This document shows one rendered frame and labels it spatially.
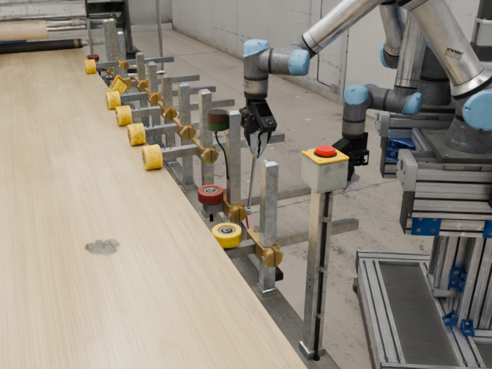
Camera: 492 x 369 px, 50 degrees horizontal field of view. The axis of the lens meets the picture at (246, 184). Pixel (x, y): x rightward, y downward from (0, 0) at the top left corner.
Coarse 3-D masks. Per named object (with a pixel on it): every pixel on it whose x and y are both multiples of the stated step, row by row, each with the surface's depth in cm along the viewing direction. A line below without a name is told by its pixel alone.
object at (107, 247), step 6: (96, 240) 133; (108, 240) 134; (114, 240) 134; (90, 246) 133; (96, 246) 133; (102, 246) 132; (108, 246) 131; (114, 246) 134; (90, 252) 131; (96, 252) 131; (102, 252) 131; (108, 252) 131; (114, 252) 131
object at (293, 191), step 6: (294, 186) 176; (300, 186) 176; (306, 186) 176; (258, 192) 172; (282, 192) 172; (288, 192) 173; (294, 192) 174; (300, 192) 175; (306, 192) 176; (246, 198) 168; (252, 198) 169; (258, 198) 170; (282, 198) 173; (204, 204) 165; (216, 204) 164; (222, 204) 165; (246, 204) 169; (252, 204) 169; (204, 210) 166; (210, 210) 164; (216, 210) 165; (222, 210) 166
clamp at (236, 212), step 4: (224, 196) 167; (224, 200) 164; (224, 204) 164; (228, 204) 162; (236, 204) 162; (240, 204) 162; (224, 208) 165; (228, 208) 161; (232, 208) 161; (236, 208) 160; (240, 208) 160; (224, 212) 166; (228, 212) 161; (232, 212) 160; (236, 212) 160; (240, 212) 160; (244, 212) 161; (228, 216) 160; (232, 216) 160; (236, 216) 160; (240, 216) 161; (244, 216) 161; (236, 220) 161; (240, 220) 162
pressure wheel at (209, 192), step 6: (204, 186) 165; (210, 186) 165; (216, 186) 165; (198, 192) 162; (204, 192) 161; (210, 192) 162; (216, 192) 161; (222, 192) 162; (198, 198) 162; (204, 198) 160; (210, 198) 160; (216, 198) 160; (222, 198) 162; (210, 204) 161; (210, 216) 166
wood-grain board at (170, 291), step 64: (0, 64) 326; (64, 64) 326; (0, 128) 217; (64, 128) 217; (0, 192) 163; (64, 192) 163; (128, 192) 163; (0, 256) 130; (64, 256) 130; (128, 256) 130; (192, 256) 130; (0, 320) 108; (64, 320) 108; (128, 320) 108; (192, 320) 108; (256, 320) 108
